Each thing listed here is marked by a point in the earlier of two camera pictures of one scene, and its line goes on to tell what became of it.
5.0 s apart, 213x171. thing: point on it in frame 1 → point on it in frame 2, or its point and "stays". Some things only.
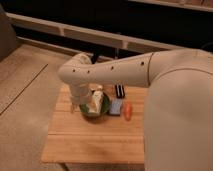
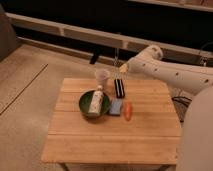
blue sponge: x=115 y=106 stays
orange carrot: x=128 y=110 stays
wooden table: x=74 y=138 stays
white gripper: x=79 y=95 → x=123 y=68
